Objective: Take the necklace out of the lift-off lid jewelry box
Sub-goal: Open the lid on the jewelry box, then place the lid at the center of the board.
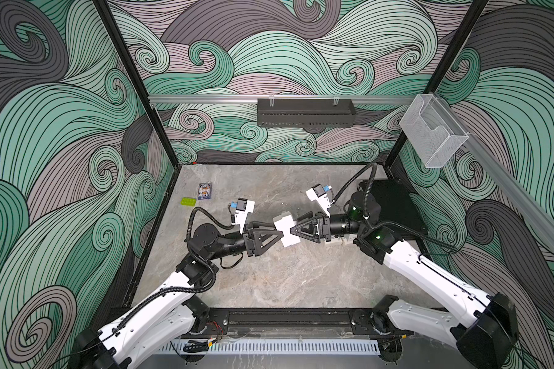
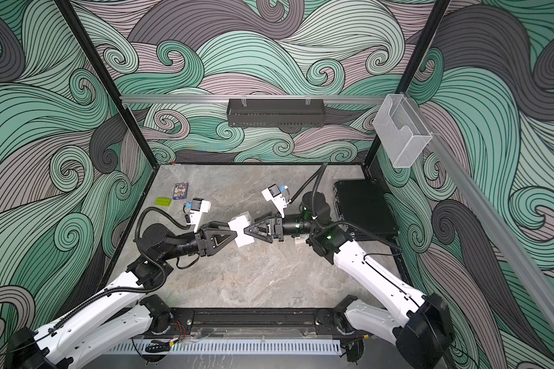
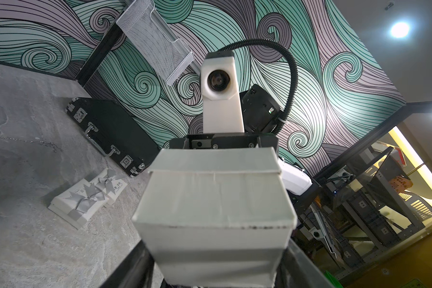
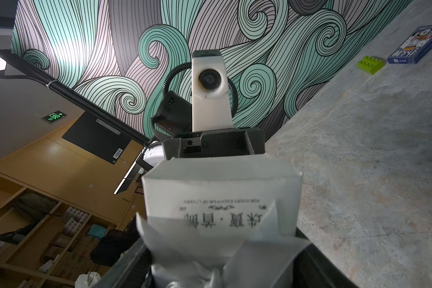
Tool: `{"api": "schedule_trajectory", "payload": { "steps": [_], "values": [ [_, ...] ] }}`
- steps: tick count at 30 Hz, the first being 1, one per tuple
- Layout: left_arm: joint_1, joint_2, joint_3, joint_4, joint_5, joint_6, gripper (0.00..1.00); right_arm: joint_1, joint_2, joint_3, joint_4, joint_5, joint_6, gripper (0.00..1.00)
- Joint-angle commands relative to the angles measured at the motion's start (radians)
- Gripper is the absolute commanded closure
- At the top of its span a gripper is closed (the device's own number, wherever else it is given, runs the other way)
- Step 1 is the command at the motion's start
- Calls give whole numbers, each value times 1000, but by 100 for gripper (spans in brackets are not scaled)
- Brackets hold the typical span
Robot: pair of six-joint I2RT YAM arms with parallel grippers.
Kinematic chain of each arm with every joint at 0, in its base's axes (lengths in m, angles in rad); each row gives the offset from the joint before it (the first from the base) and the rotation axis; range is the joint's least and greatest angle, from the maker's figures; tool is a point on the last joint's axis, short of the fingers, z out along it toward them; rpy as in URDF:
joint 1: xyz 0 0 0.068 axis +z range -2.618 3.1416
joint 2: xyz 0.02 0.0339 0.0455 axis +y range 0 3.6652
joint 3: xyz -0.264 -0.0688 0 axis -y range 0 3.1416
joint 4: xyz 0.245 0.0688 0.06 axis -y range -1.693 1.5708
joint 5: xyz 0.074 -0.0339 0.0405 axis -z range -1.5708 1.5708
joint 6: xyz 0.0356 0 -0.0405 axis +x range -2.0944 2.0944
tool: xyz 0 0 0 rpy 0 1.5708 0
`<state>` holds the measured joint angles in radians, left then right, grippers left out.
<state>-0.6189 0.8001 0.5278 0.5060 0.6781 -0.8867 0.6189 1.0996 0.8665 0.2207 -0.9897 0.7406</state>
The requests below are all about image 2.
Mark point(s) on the aluminium wall rail right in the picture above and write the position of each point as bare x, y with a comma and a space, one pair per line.
505, 153

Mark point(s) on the black wall tray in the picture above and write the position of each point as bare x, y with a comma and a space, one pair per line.
276, 113

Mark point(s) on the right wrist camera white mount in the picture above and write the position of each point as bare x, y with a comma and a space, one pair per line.
279, 196

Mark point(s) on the black corner frame post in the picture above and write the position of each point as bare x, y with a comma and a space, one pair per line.
82, 37

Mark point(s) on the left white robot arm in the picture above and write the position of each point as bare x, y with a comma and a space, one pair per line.
125, 308

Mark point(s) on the clear acrylic wall holder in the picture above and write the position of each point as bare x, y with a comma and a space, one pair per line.
402, 130

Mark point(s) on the right black corner post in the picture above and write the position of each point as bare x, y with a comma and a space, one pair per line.
422, 46

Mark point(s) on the green toy building brick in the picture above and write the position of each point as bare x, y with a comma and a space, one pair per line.
166, 202

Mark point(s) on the blue playing card box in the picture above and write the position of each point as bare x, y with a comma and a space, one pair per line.
180, 191

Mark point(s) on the black case on table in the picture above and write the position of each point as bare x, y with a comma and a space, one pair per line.
361, 202

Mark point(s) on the white slotted cable duct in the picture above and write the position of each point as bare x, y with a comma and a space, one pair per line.
216, 346

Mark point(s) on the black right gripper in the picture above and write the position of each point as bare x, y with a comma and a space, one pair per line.
276, 229

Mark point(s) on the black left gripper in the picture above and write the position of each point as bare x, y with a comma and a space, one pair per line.
205, 246

